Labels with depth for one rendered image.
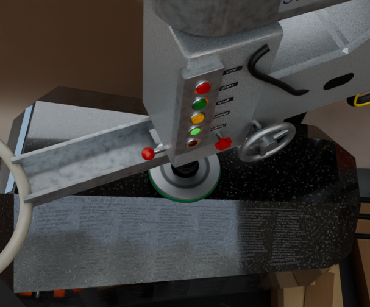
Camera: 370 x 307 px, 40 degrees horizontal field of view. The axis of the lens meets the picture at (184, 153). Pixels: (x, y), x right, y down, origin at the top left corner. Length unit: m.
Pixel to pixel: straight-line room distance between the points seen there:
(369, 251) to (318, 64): 1.40
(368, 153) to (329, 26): 1.66
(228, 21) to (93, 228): 0.91
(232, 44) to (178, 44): 0.10
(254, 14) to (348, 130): 2.01
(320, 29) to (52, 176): 0.72
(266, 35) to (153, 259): 0.90
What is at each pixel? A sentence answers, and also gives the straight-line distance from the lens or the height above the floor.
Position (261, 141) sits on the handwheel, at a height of 1.22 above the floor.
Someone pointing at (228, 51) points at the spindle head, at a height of 1.53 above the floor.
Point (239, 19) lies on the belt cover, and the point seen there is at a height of 1.61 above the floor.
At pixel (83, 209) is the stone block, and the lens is 1.56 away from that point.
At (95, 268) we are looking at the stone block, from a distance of 1.64.
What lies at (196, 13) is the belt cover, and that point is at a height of 1.63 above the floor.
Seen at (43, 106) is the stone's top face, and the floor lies 0.82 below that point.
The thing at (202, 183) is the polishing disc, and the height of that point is 0.88.
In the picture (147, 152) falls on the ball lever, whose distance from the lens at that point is 1.18.
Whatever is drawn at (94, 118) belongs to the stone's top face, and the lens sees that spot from 1.67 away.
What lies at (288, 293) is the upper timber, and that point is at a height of 0.25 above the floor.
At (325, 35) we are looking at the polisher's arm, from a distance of 1.19.
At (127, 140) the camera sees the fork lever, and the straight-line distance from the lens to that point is 1.33.
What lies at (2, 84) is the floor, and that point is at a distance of 2.85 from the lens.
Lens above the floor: 2.22
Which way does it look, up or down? 61 degrees down
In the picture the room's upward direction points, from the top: 9 degrees clockwise
